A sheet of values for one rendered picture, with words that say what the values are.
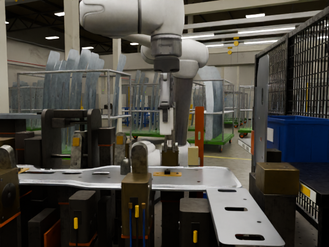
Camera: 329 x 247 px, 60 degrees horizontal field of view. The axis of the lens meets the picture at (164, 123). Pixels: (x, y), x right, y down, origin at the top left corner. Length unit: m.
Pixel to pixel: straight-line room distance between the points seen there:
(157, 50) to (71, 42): 8.18
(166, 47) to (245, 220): 0.49
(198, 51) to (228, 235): 1.01
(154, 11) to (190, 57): 0.59
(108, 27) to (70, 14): 8.34
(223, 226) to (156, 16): 0.55
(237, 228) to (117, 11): 0.59
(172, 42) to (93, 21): 0.21
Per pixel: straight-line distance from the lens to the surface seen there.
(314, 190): 0.69
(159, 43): 0.81
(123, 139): 1.01
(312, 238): 1.29
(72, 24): 9.05
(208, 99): 7.24
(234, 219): 0.56
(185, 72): 1.38
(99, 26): 0.83
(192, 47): 1.37
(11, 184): 0.82
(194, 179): 0.82
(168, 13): 0.82
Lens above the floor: 1.21
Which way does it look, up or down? 4 degrees down
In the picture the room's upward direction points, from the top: straight up
